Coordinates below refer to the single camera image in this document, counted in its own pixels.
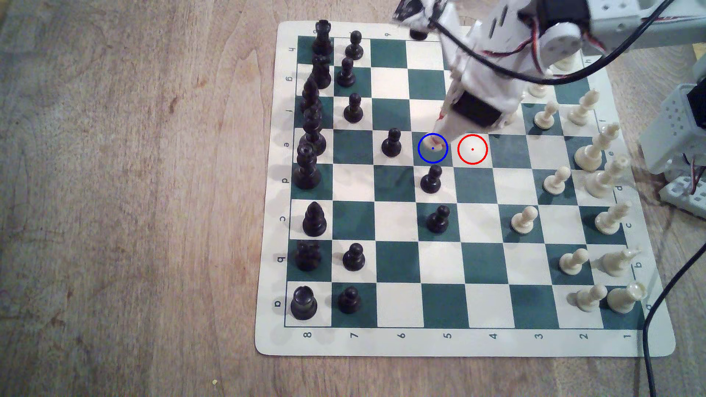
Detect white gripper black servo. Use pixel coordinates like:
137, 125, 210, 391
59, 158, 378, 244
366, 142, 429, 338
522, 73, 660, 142
438, 10, 553, 146

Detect white robot shoulder housing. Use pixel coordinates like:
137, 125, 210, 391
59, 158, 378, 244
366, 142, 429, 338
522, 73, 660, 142
639, 82, 706, 175

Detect white chess bishop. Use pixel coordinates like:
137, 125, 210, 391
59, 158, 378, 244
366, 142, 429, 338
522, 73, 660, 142
595, 201, 633, 235
568, 89, 601, 126

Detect green white chess board mat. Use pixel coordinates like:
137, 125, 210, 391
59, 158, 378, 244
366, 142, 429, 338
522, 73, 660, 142
255, 21, 676, 357

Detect black chess king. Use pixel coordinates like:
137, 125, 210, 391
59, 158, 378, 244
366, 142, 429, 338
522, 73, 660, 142
302, 105, 327, 156

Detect white chess king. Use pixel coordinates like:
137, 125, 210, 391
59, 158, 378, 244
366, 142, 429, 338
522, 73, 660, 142
574, 123, 621, 172

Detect black chess knight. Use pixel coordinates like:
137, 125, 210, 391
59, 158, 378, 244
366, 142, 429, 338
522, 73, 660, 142
295, 240, 322, 272
310, 54, 333, 90

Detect black chess bishop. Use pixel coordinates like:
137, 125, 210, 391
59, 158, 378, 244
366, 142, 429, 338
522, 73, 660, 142
302, 201, 328, 238
300, 76, 323, 115

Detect black chess queen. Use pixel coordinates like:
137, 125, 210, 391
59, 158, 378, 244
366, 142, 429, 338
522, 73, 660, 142
293, 140, 322, 190

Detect black chess rook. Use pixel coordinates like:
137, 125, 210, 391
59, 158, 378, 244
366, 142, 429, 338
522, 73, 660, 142
312, 20, 334, 56
290, 285, 318, 321

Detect white chess queen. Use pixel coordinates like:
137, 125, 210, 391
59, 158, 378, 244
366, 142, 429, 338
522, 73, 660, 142
585, 156, 631, 199

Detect white chess knight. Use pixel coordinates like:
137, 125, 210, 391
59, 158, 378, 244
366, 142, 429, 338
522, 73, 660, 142
601, 248, 642, 278

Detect white chess rook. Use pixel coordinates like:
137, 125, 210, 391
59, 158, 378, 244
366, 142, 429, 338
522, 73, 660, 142
607, 281, 646, 315

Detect red white servo wires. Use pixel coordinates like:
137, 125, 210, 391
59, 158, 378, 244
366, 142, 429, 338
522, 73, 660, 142
477, 19, 552, 75

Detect white perforated base plate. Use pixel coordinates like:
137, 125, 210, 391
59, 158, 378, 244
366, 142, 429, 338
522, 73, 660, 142
659, 175, 706, 221

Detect red white base wires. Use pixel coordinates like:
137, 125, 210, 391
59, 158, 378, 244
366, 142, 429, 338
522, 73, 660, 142
683, 153, 706, 195

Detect black power cable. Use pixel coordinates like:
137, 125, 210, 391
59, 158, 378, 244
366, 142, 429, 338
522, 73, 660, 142
642, 242, 706, 397

